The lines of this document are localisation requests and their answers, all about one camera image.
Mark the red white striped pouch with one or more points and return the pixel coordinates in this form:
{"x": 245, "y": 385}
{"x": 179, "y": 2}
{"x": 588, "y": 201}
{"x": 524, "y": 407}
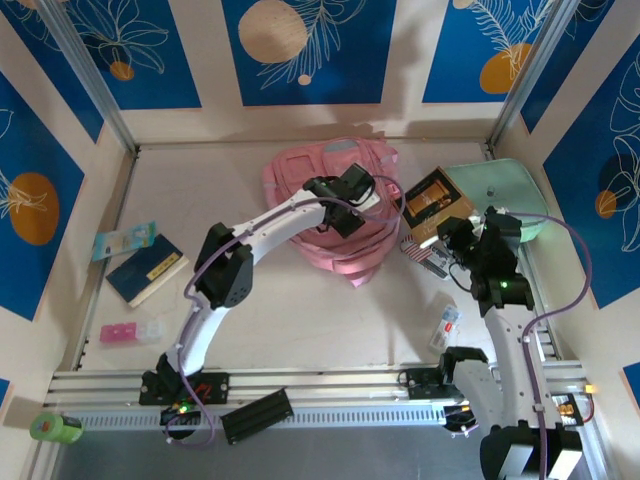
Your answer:
{"x": 414, "y": 250}

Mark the pink student backpack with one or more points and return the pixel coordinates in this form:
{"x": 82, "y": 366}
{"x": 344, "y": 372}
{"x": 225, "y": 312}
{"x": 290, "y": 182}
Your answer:
{"x": 300, "y": 170}

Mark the brown gold book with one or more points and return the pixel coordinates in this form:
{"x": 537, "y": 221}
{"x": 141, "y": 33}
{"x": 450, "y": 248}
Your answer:
{"x": 430, "y": 200}

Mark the clear packet red label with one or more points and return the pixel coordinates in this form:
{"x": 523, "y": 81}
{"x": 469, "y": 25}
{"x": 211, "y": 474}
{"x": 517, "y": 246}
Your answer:
{"x": 445, "y": 330}

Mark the dark blue book yellow label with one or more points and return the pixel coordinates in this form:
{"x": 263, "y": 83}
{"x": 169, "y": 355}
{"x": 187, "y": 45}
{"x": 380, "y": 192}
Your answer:
{"x": 140, "y": 272}

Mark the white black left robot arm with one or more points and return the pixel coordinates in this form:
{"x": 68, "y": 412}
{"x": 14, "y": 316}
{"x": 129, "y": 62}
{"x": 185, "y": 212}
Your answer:
{"x": 225, "y": 270}

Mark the mint green zip case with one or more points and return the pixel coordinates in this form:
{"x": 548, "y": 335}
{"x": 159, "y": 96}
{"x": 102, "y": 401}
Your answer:
{"x": 520, "y": 185}

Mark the control board orange light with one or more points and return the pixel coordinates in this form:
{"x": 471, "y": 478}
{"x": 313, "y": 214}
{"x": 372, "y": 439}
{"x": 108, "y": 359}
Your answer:
{"x": 460, "y": 417}

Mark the yellow power connector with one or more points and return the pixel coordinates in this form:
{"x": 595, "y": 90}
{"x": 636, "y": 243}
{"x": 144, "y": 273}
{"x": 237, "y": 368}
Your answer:
{"x": 592, "y": 389}

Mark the black ribbed block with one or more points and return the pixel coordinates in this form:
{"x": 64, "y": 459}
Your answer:
{"x": 257, "y": 415}

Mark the light blue tissue packet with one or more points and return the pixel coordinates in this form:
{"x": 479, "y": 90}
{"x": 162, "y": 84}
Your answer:
{"x": 120, "y": 240}

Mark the pink white pill box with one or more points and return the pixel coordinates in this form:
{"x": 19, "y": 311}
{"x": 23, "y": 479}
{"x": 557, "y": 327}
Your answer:
{"x": 130, "y": 332}

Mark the control board green light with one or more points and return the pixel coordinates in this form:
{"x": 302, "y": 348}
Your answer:
{"x": 181, "y": 410}

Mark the green tape roll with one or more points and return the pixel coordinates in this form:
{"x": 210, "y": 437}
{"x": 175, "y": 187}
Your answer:
{"x": 55, "y": 429}

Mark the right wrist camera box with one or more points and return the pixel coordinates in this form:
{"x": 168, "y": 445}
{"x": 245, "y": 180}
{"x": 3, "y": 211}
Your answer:
{"x": 502, "y": 225}

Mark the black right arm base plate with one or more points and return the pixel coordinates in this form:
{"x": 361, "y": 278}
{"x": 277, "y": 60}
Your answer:
{"x": 420, "y": 382}

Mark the aluminium frame rail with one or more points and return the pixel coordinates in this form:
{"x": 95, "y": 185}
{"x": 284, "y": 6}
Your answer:
{"x": 325, "y": 382}

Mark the aluminium corner post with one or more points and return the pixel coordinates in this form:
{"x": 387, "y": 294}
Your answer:
{"x": 536, "y": 60}
{"x": 84, "y": 60}

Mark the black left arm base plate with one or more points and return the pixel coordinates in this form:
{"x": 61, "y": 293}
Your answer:
{"x": 215, "y": 387}

